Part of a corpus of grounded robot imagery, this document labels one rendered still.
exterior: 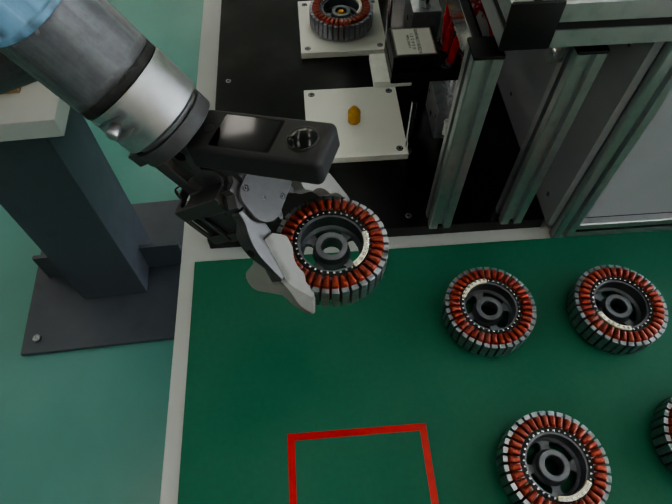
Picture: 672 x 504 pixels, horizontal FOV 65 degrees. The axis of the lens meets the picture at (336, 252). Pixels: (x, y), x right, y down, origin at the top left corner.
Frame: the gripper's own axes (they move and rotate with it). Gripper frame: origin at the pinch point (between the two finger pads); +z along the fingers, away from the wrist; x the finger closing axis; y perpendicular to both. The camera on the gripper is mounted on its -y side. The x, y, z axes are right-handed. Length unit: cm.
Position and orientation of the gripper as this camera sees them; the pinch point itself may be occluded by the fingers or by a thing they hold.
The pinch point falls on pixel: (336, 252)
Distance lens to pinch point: 53.1
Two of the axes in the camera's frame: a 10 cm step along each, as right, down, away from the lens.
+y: -7.6, 1.4, 6.4
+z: 6.0, 5.4, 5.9
